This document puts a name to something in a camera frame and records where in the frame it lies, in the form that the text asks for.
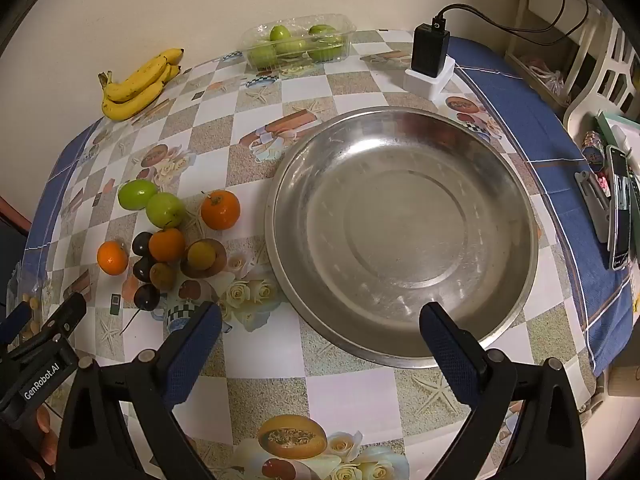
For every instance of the colourful tin can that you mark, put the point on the colourful tin can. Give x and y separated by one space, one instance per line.
595 151

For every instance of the round metal basin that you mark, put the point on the round metal basin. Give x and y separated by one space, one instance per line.
400 240

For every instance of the tan longan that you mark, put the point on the tan longan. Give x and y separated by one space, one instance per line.
201 254

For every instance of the small orange tangerine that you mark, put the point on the small orange tangerine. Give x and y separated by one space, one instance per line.
112 257

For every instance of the green jujube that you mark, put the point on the green jujube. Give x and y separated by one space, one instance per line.
327 51
293 46
137 194
320 30
166 209
280 33
262 54

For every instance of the white shelf rack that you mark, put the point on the white shelf rack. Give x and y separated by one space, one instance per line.
530 15

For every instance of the green tissue box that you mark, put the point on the green tissue box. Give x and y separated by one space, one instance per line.
617 127

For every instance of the red board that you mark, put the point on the red board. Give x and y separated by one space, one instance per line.
15 212

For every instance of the person's left hand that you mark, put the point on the person's left hand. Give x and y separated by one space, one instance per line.
47 442

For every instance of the clear plastic clamshell container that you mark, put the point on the clear plastic clamshell container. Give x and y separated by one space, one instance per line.
300 60

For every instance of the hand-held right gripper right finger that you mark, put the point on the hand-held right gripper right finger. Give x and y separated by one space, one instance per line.
447 355

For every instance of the clear plastic kumquat box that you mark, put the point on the clear plastic kumquat box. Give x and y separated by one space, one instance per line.
30 305

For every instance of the white lattice chair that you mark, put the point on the white lattice chair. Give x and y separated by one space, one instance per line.
607 75

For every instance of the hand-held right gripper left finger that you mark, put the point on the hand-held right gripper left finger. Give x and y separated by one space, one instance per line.
192 355

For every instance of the black charger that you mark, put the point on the black charger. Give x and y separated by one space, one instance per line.
430 50

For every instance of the grey phone stand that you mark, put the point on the grey phone stand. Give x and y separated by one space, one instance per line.
592 202

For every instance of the smartphone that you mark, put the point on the smartphone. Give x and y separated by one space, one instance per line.
620 210

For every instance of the yellow banana bunch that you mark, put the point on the yellow banana bunch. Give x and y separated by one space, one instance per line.
135 87

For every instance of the orange tangerine with stem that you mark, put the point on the orange tangerine with stem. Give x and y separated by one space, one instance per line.
220 209

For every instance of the olive brown longan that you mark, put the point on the olive brown longan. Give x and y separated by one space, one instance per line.
162 275

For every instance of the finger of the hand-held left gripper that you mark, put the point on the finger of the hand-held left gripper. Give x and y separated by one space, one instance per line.
12 320
67 316

